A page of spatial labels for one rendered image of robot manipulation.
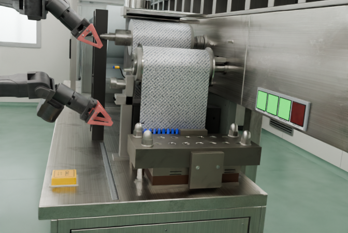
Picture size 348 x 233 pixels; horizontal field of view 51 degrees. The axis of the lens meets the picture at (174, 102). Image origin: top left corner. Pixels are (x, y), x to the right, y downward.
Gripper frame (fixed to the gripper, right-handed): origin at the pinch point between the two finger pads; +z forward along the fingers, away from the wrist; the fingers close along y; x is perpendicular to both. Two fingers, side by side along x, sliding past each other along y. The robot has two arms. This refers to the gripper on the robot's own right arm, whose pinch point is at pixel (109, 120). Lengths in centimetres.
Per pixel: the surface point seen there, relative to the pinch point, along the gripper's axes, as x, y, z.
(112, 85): 10.1, -7.6, -4.4
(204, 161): 7.2, 22.0, 26.0
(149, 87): 16.6, 0.3, 5.4
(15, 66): -86, -556, -74
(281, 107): 32, 35, 30
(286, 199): -3, -147, 204
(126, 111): 4.9, -7.8, 5.0
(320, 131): 30, 50, 31
